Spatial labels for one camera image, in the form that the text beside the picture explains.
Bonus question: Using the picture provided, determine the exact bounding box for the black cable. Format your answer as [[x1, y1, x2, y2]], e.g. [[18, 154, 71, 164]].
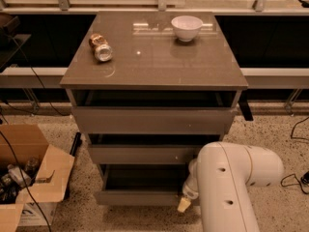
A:
[[0, 32, 70, 232], [280, 116, 309, 195]]

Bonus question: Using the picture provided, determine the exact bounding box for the grey drawer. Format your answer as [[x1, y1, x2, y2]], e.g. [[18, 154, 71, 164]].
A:
[[94, 163, 189, 207], [88, 145, 202, 164], [72, 106, 236, 134]]

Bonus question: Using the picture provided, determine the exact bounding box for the open cardboard box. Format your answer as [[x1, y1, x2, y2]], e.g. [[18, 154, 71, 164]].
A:
[[0, 125, 74, 232]]

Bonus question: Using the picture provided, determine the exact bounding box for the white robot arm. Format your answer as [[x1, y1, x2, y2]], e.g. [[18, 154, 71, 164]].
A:
[[178, 142, 284, 232]]

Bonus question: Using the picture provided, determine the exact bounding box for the white bowl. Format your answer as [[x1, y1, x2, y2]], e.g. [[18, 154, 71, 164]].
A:
[[171, 15, 203, 42]]

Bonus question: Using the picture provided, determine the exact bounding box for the clutter inside cardboard box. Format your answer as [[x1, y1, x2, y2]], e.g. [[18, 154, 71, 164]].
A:
[[0, 158, 40, 204]]

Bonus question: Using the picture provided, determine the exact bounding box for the grey top drawer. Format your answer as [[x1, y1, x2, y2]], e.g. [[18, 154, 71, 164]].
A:
[[72, 106, 236, 134]]

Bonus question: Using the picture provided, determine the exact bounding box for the grey drawer cabinet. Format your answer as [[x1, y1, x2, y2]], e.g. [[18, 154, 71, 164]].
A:
[[60, 11, 249, 191]]

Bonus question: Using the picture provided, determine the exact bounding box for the crushed metal can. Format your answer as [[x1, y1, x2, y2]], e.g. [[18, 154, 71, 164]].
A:
[[89, 33, 113, 62]]

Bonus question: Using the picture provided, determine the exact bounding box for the black cable left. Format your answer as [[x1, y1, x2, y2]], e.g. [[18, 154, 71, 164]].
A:
[[0, 32, 70, 232]]

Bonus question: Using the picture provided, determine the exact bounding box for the grey middle drawer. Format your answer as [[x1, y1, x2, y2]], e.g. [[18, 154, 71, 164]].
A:
[[88, 145, 202, 164]]

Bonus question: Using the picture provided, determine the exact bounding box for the black cable right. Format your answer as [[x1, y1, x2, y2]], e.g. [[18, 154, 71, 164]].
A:
[[280, 116, 309, 195]]

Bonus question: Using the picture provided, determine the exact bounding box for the black bar on floor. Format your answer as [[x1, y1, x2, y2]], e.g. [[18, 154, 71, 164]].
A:
[[63, 130, 83, 200]]

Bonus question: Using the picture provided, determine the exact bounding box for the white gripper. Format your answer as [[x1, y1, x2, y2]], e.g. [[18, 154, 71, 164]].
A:
[[178, 175, 199, 213]]

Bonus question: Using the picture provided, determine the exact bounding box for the white shelf rail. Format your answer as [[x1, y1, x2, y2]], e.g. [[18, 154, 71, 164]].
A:
[[0, 67, 309, 89]]

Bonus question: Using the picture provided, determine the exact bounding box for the grey bottom drawer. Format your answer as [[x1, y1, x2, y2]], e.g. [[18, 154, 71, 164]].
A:
[[94, 163, 189, 207]]

